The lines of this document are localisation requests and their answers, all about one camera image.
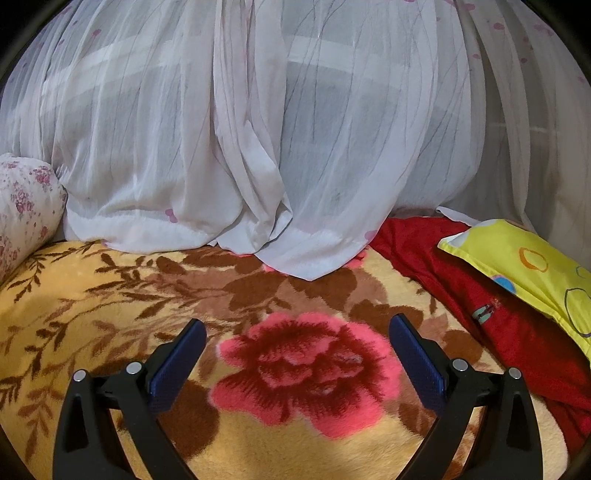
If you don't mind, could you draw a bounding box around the yellow floral blanket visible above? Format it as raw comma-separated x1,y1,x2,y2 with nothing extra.
0,240,568,480

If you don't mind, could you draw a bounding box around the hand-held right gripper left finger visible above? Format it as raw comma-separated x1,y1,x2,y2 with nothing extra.
52,318,208,480

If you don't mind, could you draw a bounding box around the red blanket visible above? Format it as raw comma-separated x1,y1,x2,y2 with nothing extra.
369,216,591,457

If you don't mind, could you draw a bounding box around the yellow patterned pillow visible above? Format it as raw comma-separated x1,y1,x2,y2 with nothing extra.
438,219,591,361

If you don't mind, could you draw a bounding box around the pink floral white pillow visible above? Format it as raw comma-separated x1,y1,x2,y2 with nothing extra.
0,153,69,284

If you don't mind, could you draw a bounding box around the white sheer curtain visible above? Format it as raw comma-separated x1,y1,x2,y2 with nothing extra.
0,0,591,282

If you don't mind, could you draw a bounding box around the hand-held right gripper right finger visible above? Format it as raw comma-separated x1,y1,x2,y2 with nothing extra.
389,313,542,480

